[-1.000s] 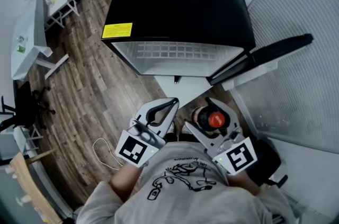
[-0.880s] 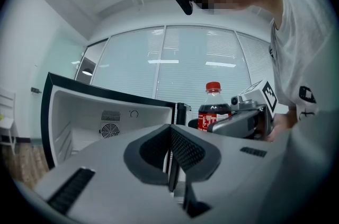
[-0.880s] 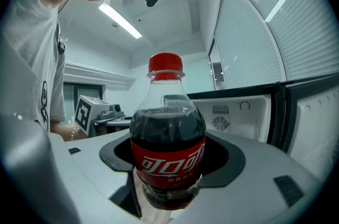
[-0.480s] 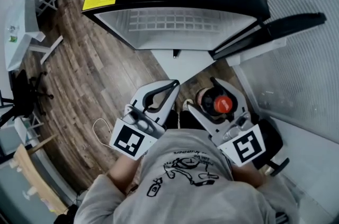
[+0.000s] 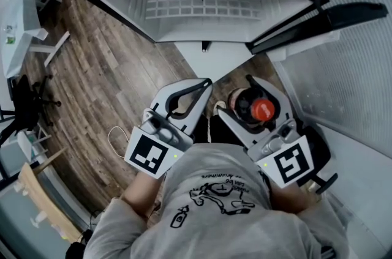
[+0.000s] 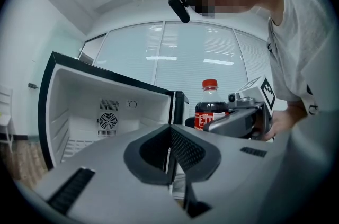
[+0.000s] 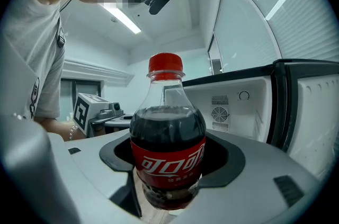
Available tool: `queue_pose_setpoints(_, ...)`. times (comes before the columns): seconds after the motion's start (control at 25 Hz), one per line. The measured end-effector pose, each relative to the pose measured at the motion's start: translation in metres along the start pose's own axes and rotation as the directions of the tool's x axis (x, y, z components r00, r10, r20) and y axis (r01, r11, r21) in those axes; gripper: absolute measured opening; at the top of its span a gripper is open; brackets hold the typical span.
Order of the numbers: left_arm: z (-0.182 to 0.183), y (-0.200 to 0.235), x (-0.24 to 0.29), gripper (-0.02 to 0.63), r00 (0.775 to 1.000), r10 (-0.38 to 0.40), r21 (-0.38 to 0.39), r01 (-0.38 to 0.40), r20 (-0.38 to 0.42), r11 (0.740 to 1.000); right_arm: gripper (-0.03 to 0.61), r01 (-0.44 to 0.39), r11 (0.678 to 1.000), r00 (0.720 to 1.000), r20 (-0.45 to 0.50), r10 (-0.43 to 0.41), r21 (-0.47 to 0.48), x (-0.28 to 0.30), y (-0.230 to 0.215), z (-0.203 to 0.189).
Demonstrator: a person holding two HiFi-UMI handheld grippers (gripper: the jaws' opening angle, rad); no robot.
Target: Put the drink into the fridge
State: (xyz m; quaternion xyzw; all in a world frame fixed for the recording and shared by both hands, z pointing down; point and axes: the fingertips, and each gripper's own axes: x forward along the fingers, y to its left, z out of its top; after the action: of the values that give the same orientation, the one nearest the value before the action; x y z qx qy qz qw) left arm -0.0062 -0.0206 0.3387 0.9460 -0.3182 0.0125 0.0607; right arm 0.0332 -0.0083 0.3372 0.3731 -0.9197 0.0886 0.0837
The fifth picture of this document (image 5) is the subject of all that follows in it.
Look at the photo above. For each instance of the person's right forearm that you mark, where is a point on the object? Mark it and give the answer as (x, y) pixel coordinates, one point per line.
(294, 196)

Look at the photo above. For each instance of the wooden table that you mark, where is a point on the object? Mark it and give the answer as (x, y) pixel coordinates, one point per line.
(46, 205)

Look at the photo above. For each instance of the person's left forearm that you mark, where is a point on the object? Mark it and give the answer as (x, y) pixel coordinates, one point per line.
(141, 193)

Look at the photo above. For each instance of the person's white right shoe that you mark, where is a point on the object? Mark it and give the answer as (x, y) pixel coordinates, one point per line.
(220, 106)

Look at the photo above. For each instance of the glass partition with blinds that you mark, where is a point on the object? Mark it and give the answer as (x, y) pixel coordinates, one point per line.
(352, 68)

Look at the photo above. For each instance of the small white cart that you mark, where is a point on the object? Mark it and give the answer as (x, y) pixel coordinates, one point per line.
(27, 141)

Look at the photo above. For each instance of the white table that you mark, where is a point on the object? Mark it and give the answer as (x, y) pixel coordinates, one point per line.
(18, 25)

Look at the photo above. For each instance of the black swivel office chair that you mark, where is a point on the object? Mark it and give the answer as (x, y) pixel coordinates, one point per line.
(26, 107)

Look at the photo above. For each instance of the dark bottle with red cap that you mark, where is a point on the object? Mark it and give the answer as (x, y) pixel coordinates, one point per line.
(262, 109)

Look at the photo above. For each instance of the small green item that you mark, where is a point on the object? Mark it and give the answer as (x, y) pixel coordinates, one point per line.
(10, 39)

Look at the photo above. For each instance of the person's black trousers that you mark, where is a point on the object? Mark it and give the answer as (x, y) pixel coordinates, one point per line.
(226, 132)

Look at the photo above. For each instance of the person in white shirt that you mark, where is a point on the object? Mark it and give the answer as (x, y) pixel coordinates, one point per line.
(214, 221)

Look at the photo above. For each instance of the black padded chair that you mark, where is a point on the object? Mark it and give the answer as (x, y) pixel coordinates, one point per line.
(320, 141)

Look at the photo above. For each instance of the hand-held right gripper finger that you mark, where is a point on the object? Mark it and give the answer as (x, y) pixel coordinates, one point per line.
(283, 104)
(242, 133)

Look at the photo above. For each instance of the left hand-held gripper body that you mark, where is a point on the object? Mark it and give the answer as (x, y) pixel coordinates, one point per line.
(150, 153)

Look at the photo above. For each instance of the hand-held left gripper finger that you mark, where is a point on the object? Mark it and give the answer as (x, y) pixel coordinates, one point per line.
(194, 117)
(162, 92)

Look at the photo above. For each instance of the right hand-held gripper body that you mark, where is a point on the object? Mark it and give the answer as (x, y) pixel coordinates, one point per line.
(291, 161)

